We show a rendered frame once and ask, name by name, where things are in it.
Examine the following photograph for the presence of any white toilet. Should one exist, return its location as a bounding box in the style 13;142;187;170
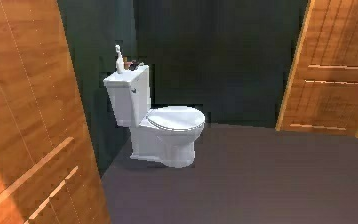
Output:
102;64;207;169

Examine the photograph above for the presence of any small dark object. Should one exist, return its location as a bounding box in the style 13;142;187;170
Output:
123;57;145;72

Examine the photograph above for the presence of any white spray bottle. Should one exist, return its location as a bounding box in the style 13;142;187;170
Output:
114;44;126;75

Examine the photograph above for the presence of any brown wooden door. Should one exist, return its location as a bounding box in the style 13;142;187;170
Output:
275;0;358;139
0;0;112;224

